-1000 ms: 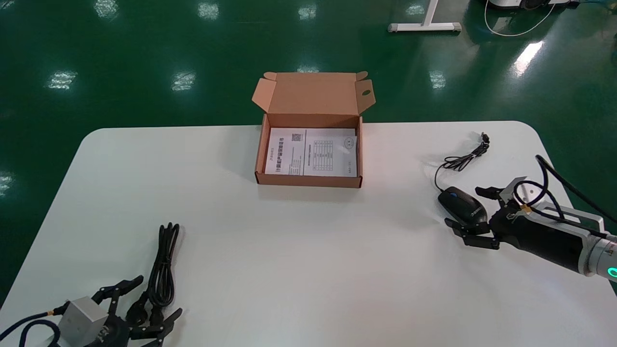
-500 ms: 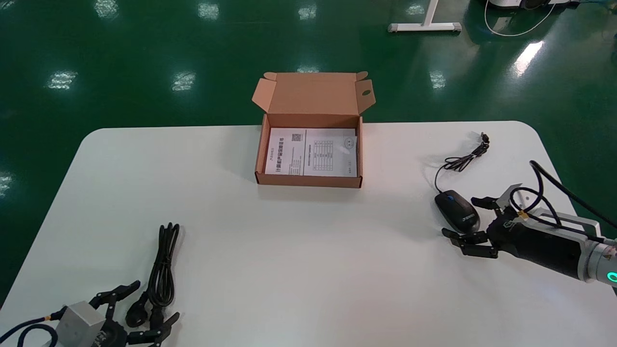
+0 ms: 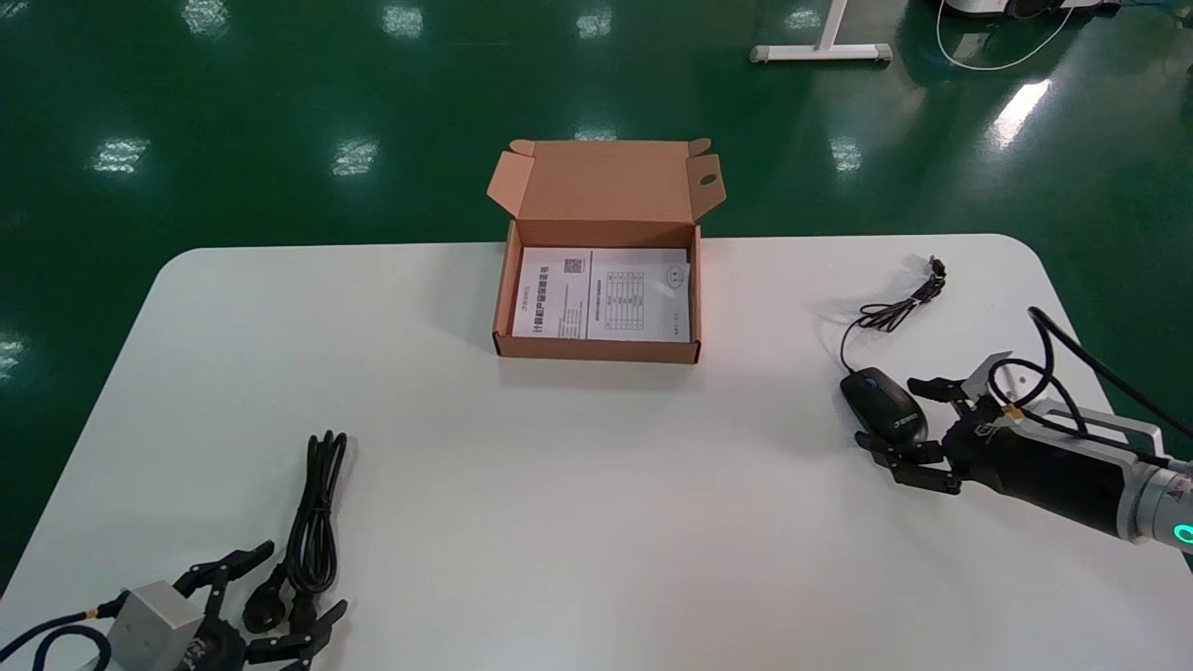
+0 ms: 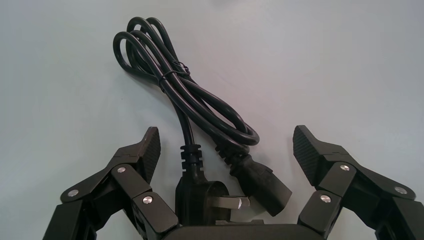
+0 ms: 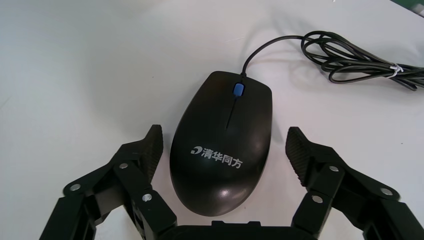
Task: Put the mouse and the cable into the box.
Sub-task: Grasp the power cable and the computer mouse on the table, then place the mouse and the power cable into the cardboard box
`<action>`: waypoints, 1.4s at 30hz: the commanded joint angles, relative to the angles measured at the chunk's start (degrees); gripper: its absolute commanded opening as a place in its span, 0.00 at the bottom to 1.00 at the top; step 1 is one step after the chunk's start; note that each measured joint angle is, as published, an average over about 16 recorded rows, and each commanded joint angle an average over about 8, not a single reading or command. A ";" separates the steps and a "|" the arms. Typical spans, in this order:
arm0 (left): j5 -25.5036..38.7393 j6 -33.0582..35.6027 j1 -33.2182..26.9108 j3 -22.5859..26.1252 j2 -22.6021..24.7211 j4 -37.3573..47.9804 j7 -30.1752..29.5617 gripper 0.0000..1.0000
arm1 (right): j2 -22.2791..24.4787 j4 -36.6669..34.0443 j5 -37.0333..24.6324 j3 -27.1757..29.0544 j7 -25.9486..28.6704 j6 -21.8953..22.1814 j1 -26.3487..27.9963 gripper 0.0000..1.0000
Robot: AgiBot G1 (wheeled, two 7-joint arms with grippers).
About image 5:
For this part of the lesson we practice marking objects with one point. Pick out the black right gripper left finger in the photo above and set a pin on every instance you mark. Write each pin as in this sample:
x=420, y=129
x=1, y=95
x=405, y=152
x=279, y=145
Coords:
x=132, y=172

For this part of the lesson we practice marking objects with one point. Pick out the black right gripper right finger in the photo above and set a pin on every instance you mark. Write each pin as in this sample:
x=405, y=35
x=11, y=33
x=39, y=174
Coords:
x=331, y=179

